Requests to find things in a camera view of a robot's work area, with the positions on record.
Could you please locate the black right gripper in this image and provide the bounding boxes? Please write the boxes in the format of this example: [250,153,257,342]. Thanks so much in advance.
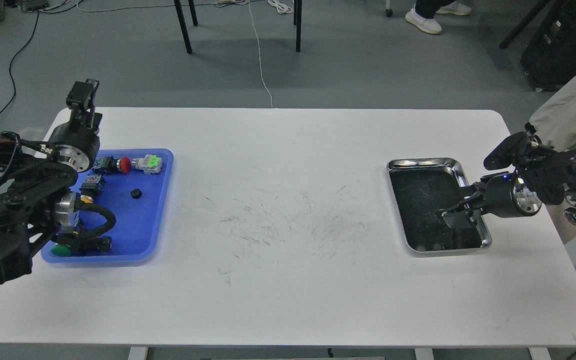
[435,172,543,229]

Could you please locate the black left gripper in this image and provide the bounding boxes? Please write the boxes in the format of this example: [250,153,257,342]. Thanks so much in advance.
[48,79,103,173]

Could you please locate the yellow push button switch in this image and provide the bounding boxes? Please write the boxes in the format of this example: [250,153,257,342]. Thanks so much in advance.
[79,174,106,204]

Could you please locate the small black gear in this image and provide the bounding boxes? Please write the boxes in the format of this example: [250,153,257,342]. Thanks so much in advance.
[129,187,143,199]

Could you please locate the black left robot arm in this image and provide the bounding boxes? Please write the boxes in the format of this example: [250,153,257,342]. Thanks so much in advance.
[0,79,117,285]

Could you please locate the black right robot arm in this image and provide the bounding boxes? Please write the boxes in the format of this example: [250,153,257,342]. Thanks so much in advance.
[435,132,576,229]

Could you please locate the metal tray with black mat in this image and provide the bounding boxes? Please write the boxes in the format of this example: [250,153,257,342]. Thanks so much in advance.
[386,157,493,258]

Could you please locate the blue plastic tray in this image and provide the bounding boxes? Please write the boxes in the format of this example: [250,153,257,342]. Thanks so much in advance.
[41,148,174,266]

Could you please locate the beige cloth cover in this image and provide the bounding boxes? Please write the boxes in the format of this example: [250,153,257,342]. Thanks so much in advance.
[528,75,576,151]

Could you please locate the white sneaker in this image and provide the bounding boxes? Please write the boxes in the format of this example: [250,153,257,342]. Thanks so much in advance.
[435,0,473,16]
[404,8,443,35]

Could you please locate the black equipment case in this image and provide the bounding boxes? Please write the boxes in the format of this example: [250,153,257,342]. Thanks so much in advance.
[498,0,576,92]

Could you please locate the black chair legs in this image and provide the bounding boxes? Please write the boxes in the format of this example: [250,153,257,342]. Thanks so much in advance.
[173,0,303,55]

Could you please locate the red push button switch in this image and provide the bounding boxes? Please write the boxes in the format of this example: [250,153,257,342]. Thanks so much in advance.
[91,156,131,175]

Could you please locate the black floor cable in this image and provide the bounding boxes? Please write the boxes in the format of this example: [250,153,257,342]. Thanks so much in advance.
[0,0,76,173]

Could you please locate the green and grey switch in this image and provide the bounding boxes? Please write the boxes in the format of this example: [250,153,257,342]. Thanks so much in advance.
[130,153,163,175]

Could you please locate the green push button switch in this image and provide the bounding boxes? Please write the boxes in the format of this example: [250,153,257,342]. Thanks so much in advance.
[50,244,76,258]

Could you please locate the white floor cable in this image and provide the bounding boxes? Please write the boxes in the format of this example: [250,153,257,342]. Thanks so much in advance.
[215,0,295,109]

